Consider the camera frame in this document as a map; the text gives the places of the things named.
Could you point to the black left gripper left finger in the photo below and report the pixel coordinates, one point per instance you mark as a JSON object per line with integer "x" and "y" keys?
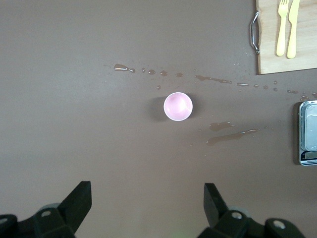
{"x": 74, "y": 205}

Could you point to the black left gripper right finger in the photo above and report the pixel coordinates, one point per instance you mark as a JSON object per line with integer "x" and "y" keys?
{"x": 215, "y": 208}

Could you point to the pink plastic cup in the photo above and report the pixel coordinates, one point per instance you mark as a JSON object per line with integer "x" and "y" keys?
{"x": 178, "y": 106}

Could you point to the silver digital kitchen scale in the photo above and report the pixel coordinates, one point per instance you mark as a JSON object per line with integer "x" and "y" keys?
{"x": 310, "y": 129}

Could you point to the wooden cutting board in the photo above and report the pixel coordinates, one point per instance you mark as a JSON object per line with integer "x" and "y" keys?
{"x": 307, "y": 64}

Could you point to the yellow plastic fork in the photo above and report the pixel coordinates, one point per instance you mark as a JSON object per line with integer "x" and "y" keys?
{"x": 281, "y": 42}

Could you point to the yellow plastic knife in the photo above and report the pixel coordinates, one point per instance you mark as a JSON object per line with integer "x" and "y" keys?
{"x": 291, "y": 44}

